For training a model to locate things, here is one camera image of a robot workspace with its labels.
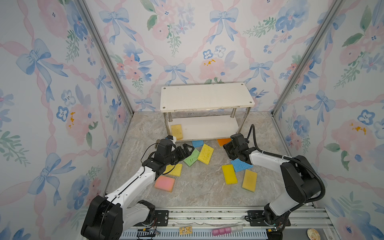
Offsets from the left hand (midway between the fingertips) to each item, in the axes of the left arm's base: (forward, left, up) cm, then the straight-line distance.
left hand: (190, 150), depth 80 cm
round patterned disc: (-36, -58, -16) cm, 70 cm away
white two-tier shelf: (+47, -11, -17) cm, 51 cm away
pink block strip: (-35, -18, -14) cm, 41 cm away
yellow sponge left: (-6, +8, -15) cm, 18 cm away
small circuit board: (-35, +2, -15) cm, 38 cm away
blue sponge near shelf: (+13, -5, -14) cm, 20 cm away
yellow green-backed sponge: (-11, -34, -15) cm, 39 cm away
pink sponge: (-12, +14, -17) cm, 25 cm away
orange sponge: (+15, -20, -14) cm, 29 cm away
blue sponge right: (-2, -30, -14) cm, 33 cm away
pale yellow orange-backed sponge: (+18, +9, -8) cm, 22 cm away
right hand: (+10, -20, -10) cm, 24 cm away
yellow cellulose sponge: (+6, -9, -14) cm, 18 cm away
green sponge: (+2, -1, -14) cm, 14 cm away
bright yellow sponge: (-7, -23, -16) cm, 29 cm away
